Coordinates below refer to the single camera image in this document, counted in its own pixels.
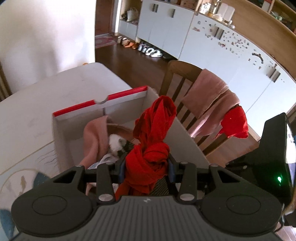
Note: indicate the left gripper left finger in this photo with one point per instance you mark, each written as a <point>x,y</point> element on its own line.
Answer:
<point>106,175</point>

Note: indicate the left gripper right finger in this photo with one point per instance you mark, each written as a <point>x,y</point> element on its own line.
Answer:
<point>182,181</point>

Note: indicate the red scarf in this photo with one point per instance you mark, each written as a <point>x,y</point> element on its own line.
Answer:
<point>147,162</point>

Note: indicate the pink fleece garment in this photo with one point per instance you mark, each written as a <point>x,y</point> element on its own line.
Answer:
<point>96,138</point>

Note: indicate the red cardboard box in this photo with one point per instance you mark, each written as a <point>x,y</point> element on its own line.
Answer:
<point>81,134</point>

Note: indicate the black dotted sock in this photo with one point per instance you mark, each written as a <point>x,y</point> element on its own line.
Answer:
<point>160,188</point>

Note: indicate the patterned face mask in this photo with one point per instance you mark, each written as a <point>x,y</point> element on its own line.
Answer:
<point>106,159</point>

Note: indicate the wooden chair near box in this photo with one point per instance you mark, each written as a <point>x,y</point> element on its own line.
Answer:
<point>188,74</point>

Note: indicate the red cloth on chair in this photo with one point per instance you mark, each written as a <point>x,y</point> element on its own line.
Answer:
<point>234,123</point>

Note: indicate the pink scarf on chair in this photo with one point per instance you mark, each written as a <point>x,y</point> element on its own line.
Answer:
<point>209,99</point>

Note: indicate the white sneakers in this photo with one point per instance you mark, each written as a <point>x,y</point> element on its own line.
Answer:
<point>149,51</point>

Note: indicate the orange slippers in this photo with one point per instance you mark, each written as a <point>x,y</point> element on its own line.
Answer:
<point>127,43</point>

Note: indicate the wooden chair far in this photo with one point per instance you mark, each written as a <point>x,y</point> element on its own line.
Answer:
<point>5,90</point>

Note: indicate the red patterned rug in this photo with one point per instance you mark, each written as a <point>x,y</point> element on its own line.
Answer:
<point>104,40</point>

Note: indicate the white tote bag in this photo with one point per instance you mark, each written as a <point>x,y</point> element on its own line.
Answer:
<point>132,14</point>

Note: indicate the brown door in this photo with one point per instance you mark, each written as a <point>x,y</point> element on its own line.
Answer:
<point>103,16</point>

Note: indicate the white wall cabinet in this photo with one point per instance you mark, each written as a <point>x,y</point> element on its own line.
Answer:
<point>257,79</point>

